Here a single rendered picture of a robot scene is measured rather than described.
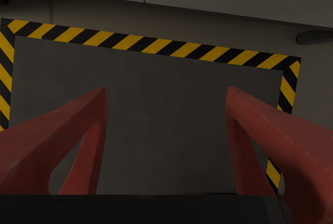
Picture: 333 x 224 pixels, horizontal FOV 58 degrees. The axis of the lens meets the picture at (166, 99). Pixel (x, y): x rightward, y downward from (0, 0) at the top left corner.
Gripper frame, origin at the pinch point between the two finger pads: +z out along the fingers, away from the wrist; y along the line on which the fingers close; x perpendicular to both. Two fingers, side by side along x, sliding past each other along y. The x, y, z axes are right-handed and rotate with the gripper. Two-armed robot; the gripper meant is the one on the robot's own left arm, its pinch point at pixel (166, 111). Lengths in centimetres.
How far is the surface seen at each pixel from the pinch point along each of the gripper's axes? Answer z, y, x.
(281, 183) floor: 69, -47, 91
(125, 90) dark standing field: 87, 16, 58
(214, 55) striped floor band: 94, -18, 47
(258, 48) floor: 95, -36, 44
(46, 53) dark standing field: 94, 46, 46
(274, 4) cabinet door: 49, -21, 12
